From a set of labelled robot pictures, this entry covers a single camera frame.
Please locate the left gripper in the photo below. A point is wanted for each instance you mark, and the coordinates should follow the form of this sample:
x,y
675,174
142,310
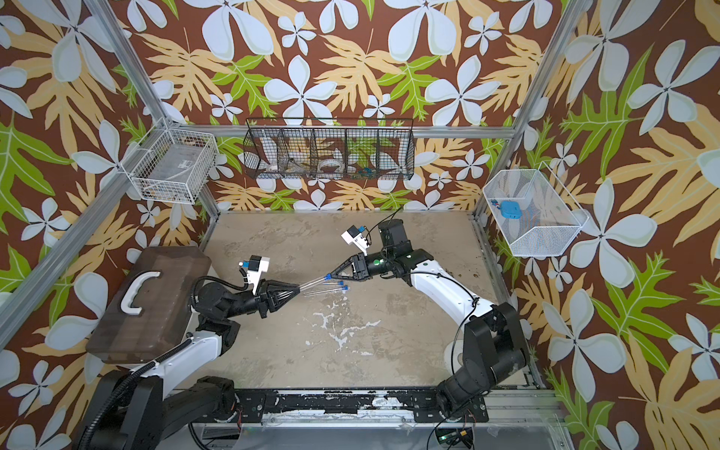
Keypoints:
x,y
269,297

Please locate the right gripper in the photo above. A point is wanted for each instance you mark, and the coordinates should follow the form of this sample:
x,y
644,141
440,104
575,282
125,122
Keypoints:
x,y
361,265

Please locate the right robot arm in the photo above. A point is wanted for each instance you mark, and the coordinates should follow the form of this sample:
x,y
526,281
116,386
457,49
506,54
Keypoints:
x,y
493,346

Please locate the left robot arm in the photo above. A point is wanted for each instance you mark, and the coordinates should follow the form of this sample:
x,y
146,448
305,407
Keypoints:
x,y
138,408

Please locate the brown plastic case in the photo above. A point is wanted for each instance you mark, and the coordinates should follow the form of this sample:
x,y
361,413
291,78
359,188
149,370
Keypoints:
x,y
150,313

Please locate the blue object in basket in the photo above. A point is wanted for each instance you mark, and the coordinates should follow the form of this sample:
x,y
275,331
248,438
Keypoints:
x,y
510,210

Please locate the white mesh basket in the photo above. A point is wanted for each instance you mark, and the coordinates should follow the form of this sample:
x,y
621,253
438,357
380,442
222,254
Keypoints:
x,y
551,216

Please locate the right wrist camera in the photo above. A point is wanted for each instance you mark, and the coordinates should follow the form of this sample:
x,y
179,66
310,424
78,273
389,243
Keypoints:
x,y
357,236

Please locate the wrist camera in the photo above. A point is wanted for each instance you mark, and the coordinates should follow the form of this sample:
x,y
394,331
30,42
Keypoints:
x,y
253,270
357,236

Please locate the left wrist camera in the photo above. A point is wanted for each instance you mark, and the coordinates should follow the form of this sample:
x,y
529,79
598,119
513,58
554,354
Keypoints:
x,y
253,270

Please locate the black wire basket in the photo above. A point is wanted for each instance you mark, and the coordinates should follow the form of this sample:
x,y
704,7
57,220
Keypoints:
x,y
330,148

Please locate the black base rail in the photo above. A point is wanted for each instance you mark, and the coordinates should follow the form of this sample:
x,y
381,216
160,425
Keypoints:
x,y
416,405

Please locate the white wire basket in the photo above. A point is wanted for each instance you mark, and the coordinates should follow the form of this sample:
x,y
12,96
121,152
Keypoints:
x,y
171,164

